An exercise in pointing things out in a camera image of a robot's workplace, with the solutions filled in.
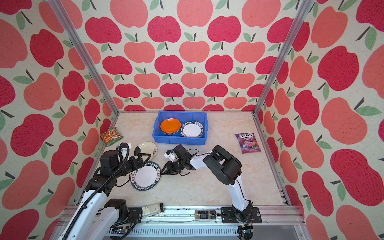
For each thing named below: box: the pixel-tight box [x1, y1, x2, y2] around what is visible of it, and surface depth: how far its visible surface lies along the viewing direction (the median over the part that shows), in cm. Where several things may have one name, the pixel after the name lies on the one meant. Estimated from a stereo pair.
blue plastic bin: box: [152, 111, 209, 145], surface depth 106 cm
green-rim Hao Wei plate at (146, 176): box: [130, 161, 162, 191], surface depth 88 cm
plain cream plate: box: [136, 141, 158, 161], surface depth 101 cm
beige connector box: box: [141, 202, 164, 217], surface depth 75 cm
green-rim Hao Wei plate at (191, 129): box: [180, 120, 204, 138], surface depth 110 cm
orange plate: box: [160, 118, 182, 135], surface depth 109 cm
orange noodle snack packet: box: [100, 127, 124, 147], surface depth 106 cm
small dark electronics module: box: [194, 209, 217, 220], surface depth 73 cm
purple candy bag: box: [234, 132, 262, 154], surface depth 100 cm
